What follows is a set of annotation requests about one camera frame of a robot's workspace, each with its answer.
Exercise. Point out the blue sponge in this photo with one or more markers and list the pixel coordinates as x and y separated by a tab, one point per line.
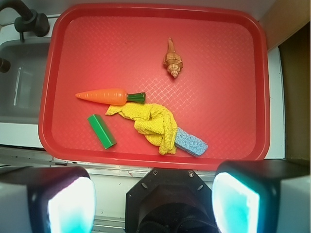
190	143

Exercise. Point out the green rectangular block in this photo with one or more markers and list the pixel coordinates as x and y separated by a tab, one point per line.
102	131

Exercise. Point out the yellow knitted cloth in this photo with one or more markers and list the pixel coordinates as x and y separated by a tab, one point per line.
154	121

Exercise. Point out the copper spiral seashell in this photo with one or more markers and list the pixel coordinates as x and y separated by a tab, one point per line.
172	61

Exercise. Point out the red plastic tray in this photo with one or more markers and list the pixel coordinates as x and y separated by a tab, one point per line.
221	94

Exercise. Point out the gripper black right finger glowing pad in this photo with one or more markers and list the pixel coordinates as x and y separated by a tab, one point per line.
267	196

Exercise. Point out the orange toy carrot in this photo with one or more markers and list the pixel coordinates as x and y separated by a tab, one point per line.
112	96

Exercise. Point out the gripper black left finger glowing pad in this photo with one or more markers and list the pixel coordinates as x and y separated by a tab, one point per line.
46	200

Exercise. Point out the dark bronze faucet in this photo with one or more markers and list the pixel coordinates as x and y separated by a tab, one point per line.
29	20

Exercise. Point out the grey toy sink basin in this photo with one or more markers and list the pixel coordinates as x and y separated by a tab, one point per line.
21	86

